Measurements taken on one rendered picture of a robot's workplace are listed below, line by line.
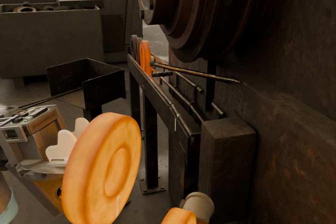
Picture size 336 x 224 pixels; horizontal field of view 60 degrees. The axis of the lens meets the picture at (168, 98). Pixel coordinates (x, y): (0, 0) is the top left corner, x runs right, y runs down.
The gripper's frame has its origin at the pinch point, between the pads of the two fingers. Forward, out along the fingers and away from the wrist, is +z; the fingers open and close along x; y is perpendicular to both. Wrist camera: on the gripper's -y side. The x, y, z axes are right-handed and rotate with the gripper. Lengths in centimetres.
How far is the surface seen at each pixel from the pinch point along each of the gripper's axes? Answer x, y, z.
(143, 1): 43.1, 18.5, -9.5
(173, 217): 1.4, -10.8, 6.5
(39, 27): 195, 23, -197
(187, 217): 2.4, -11.6, 8.1
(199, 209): 12.5, -19.4, 5.4
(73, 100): 63, -12, -62
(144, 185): 87, -74, -59
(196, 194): 16.0, -19.0, 4.0
